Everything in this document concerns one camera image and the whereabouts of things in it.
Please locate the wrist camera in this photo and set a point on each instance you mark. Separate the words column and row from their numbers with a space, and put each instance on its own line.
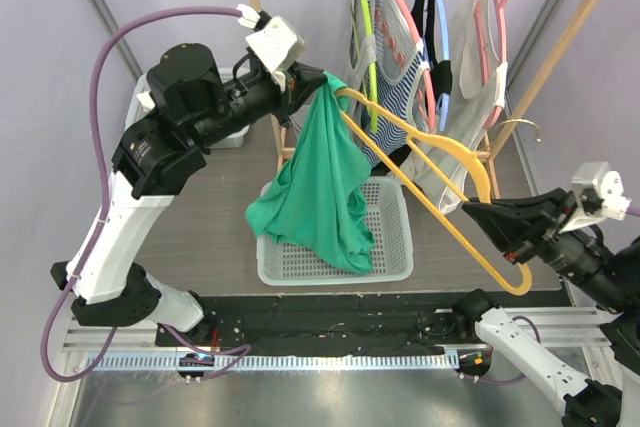
column 273, row 40
column 599, row 195

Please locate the blue striped tank top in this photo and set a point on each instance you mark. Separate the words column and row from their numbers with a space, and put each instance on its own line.
column 395, row 102

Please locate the lime green hanger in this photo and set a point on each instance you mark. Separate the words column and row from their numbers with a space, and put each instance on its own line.
column 372, row 89

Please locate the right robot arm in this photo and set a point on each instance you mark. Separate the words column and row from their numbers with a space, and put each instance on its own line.
column 526, row 339

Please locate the white plastic basket back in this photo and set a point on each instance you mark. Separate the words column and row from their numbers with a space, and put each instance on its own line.
column 141, row 104

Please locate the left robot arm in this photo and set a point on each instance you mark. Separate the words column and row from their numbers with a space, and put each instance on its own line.
column 193, row 110

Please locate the white plastic basket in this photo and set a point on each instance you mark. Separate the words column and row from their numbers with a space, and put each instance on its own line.
column 141, row 104
column 290, row 265

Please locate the white plastic basket centre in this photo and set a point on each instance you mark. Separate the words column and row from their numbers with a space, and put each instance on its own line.
column 290, row 265

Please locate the white tank top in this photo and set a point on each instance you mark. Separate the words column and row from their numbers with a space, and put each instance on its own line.
column 471, row 101

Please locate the black tank top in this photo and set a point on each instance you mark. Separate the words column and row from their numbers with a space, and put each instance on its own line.
column 419, row 16

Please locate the green tank top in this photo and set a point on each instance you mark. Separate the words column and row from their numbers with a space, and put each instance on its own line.
column 315, row 201

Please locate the grey tank top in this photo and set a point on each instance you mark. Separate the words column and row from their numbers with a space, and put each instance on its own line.
column 353, row 63

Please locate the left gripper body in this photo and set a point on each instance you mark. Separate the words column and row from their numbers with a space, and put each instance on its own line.
column 289, row 97

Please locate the pink wavy hanger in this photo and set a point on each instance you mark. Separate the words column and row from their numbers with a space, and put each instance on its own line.
column 410, row 42

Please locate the light blue hanger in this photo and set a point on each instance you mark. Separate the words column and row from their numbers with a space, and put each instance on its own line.
column 438, row 47

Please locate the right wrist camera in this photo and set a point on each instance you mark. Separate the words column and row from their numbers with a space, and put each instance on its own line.
column 599, row 195

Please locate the white cable duct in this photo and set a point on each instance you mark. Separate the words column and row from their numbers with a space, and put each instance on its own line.
column 183, row 360

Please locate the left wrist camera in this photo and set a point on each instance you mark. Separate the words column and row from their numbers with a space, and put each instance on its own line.
column 273, row 40

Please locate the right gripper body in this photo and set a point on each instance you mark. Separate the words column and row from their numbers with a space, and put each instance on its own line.
column 542, row 226

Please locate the pink hanger right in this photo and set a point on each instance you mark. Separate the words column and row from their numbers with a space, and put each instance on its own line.
column 486, row 44

